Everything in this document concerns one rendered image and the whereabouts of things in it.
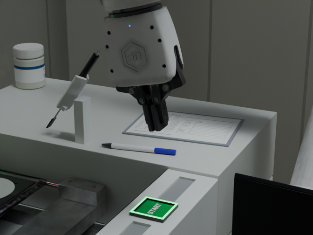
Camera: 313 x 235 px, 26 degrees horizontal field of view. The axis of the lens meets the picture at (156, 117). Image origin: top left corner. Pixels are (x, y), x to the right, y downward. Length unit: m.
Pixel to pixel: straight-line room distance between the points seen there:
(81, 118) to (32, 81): 0.36
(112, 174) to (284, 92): 1.54
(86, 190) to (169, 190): 0.18
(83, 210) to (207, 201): 0.23
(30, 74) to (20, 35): 1.67
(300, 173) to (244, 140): 0.33
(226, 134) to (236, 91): 1.45
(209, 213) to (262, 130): 0.29
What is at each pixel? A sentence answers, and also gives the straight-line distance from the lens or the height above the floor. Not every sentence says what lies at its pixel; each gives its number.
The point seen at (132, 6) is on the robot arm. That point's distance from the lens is 0.90.
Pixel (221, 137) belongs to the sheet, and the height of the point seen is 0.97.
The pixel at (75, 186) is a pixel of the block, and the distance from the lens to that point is 1.24.
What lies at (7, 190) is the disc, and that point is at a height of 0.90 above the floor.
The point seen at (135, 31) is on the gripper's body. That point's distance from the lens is 0.92.
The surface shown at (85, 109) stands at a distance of 1.25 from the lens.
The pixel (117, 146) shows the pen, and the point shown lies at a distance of 1.24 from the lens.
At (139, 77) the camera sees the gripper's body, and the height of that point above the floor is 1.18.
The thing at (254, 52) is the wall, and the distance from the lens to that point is 2.68.
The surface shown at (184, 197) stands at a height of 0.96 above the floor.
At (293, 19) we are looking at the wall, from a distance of 2.61.
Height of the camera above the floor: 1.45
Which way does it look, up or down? 20 degrees down
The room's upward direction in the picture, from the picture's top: straight up
